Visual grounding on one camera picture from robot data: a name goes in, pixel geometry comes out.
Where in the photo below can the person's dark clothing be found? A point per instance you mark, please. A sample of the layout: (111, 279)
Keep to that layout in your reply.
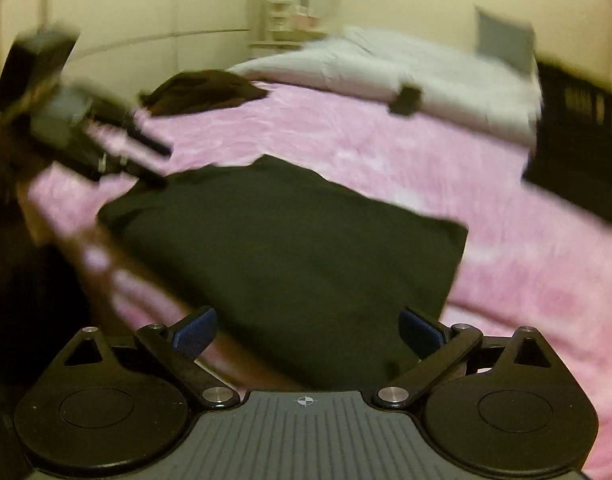
(20, 270)

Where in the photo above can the black slatted furniture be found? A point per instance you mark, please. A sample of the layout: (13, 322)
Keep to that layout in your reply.
(581, 145)

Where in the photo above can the black long-sleeved shirt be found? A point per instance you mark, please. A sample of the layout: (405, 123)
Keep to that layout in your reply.
(286, 260)

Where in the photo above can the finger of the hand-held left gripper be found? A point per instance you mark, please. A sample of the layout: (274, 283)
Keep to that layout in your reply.
(140, 135)
(140, 172)

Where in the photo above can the dark brown garment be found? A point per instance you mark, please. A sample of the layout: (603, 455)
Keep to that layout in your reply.
(200, 92)

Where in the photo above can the grey striped duvet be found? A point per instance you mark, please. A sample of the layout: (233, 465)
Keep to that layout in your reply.
(411, 65)

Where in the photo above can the pink floral blanket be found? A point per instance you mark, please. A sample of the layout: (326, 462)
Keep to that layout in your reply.
(511, 270)

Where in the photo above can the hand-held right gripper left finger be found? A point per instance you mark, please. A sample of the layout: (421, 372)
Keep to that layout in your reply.
(195, 332)

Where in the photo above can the black smartphone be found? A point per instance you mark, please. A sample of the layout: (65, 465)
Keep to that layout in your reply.
(406, 100)

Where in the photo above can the cream dressing table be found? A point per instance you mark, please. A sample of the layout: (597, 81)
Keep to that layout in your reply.
(293, 20)

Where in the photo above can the cream wardrobe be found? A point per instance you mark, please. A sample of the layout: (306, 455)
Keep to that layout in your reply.
(135, 15)

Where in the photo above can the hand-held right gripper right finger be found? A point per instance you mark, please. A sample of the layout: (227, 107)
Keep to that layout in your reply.
(420, 332)

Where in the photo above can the grey pillow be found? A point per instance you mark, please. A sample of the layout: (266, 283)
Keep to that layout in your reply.
(506, 40)

